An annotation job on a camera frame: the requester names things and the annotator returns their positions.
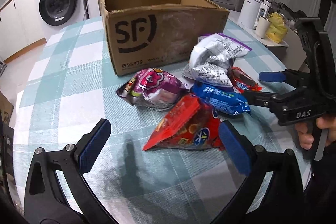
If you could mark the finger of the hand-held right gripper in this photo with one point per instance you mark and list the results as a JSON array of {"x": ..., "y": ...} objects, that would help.
[
  {"x": 271, "y": 76},
  {"x": 260, "y": 99}
]

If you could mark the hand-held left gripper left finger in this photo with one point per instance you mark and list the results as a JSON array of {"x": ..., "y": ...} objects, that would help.
[{"x": 94, "y": 145}]

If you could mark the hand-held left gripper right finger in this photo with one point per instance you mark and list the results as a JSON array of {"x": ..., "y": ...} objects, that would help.
[{"x": 235, "y": 150}]

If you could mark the small red snack packet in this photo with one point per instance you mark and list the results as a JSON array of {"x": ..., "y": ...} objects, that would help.
[{"x": 244, "y": 82}]

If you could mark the blue snack packet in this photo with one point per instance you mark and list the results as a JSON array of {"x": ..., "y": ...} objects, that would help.
[{"x": 218, "y": 99}]

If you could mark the red packet with blue print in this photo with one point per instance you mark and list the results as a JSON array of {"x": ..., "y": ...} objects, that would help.
[{"x": 183, "y": 121}]

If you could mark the silver purple snack packet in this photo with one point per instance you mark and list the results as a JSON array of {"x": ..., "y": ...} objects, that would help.
[{"x": 210, "y": 61}]

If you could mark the purple pink snack packet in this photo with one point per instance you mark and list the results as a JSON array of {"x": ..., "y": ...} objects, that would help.
[{"x": 155, "y": 85}]

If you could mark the brown cardboard box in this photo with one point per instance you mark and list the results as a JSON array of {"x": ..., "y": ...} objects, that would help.
[{"x": 170, "y": 29}]

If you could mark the person's right hand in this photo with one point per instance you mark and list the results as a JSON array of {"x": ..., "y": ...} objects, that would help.
[{"x": 304, "y": 137}]

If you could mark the grey side table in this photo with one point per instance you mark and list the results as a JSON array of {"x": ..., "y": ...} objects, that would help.
[{"x": 282, "y": 45}]

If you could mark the yellow bag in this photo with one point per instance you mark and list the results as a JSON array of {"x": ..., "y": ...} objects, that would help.
[{"x": 275, "y": 29}]

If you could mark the cream cup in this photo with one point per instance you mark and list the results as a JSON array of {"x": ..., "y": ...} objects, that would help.
[{"x": 262, "y": 28}]

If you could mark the dark clothes heap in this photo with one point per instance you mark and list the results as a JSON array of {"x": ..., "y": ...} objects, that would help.
[{"x": 288, "y": 12}]

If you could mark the white kettle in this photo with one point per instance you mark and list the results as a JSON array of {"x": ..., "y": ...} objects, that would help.
[{"x": 249, "y": 11}]

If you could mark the teal checked tablecloth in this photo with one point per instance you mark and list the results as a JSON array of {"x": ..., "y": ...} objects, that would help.
[{"x": 78, "y": 69}]

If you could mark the white base cabinets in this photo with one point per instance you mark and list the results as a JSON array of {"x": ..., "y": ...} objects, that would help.
[{"x": 15, "y": 24}]

